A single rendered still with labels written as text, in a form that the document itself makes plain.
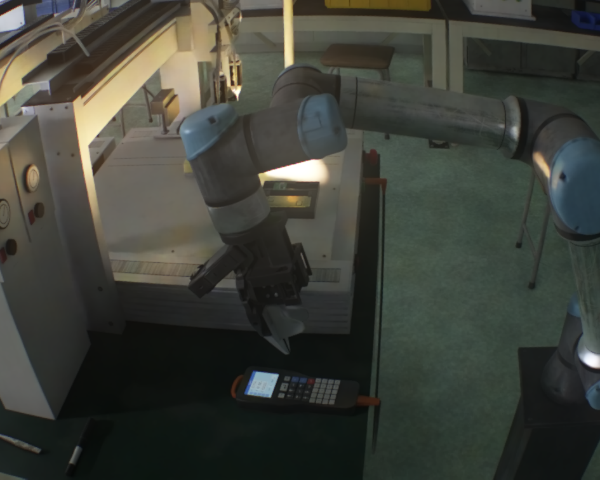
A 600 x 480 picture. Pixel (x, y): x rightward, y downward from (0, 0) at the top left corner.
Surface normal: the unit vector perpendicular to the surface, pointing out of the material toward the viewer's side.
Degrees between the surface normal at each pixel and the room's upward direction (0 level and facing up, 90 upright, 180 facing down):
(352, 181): 0
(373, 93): 46
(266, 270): 15
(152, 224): 0
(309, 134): 78
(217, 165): 87
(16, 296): 90
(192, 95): 90
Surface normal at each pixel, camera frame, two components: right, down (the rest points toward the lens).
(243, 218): 0.26, 0.36
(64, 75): 0.99, 0.02
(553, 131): -0.63, -0.68
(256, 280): -0.22, 0.50
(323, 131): -0.04, 0.34
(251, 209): 0.53, 0.23
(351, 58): -0.08, -0.76
